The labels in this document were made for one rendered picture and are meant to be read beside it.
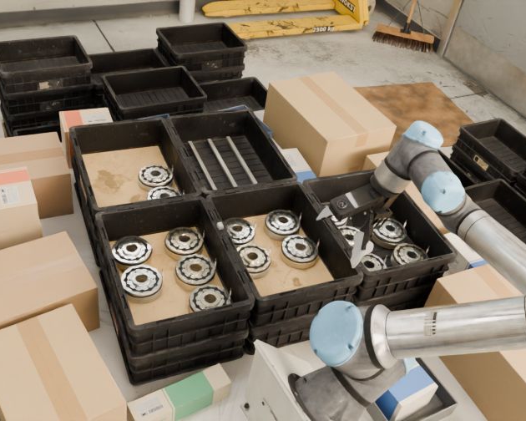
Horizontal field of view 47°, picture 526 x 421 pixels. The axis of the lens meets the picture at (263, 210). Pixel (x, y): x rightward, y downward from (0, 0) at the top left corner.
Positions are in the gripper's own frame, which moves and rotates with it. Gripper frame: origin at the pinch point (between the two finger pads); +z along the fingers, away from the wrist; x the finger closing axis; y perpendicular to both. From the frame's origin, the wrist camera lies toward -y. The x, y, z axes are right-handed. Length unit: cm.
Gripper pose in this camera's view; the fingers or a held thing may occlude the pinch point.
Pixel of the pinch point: (331, 244)
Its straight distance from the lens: 144.5
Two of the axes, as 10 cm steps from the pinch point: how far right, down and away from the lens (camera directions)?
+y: 7.2, -0.4, 6.9
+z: -4.7, 6.9, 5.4
